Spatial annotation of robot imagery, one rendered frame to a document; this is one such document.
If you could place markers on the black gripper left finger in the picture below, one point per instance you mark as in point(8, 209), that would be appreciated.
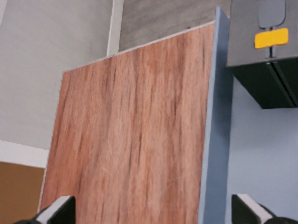
point(62, 211)

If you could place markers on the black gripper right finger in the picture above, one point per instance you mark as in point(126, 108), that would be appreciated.
point(247, 211)

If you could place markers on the black tool case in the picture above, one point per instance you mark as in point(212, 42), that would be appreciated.
point(263, 50)

